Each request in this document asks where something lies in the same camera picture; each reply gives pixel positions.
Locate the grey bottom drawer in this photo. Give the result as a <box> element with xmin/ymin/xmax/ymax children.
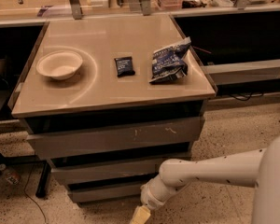
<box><xmin>68</xmin><ymin>181</ymin><xmax>143</xmax><ymax>203</ymax></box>

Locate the grey drawer cabinet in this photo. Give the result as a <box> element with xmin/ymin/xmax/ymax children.
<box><xmin>9</xmin><ymin>15</ymin><xmax>215</xmax><ymax>193</ymax></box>

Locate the black cable on floor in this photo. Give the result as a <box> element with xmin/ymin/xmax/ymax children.
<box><xmin>22</xmin><ymin>162</ymin><xmax>49</xmax><ymax>224</ymax></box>

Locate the black table leg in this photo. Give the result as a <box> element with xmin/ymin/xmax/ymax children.
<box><xmin>35</xmin><ymin>162</ymin><xmax>50</xmax><ymax>198</ymax></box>

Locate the small black snack packet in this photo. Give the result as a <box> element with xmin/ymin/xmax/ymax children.
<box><xmin>115</xmin><ymin>57</ymin><xmax>135</xmax><ymax>77</ymax></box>

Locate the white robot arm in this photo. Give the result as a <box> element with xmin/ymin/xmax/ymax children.
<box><xmin>129</xmin><ymin>136</ymin><xmax>280</xmax><ymax>224</ymax></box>

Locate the grey top drawer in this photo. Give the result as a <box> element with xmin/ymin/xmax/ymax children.
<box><xmin>27</xmin><ymin>117</ymin><xmax>204</xmax><ymax>160</ymax></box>

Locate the blue white chip bag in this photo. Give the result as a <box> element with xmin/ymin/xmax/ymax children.
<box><xmin>149</xmin><ymin>37</ymin><xmax>191</xmax><ymax>84</ymax></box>

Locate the white paper bowl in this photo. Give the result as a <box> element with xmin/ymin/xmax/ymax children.
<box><xmin>36</xmin><ymin>50</ymin><xmax>83</xmax><ymax>80</ymax></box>

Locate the grey metal crossbar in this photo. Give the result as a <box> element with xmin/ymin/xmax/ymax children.
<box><xmin>203</xmin><ymin>59</ymin><xmax>280</xmax><ymax>85</ymax></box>

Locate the grey middle drawer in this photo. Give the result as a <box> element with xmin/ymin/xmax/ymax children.
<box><xmin>49</xmin><ymin>150</ymin><xmax>192</xmax><ymax>186</ymax></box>

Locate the plastic bottle on floor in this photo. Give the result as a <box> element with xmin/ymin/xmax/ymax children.
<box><xmin>0</xmin><ymin>163</ymin><xmax>21</xmax><ymax>185</ymax></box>

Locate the grey drawer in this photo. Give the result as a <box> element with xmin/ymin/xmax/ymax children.
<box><xmin>68</xmin><ymin>181</ymin><xmax>143</xmax><ymax>203</ymax></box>
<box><xmin>49</xmin><ymin>150</ymin><xmax>192</xmax><ymax>186</ymax></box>
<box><xmin>27</xmin><ymin>117</ymin><xmax>204</xmax><ymax>160</ymax></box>

